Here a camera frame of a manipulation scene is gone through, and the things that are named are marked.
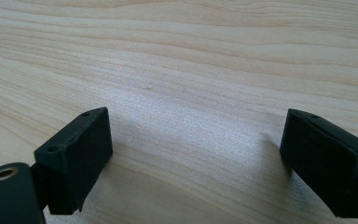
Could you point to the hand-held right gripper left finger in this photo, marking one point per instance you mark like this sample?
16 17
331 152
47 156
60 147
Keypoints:
74 158

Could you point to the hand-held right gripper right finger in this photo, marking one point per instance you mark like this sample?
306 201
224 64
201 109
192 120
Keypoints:
326 165

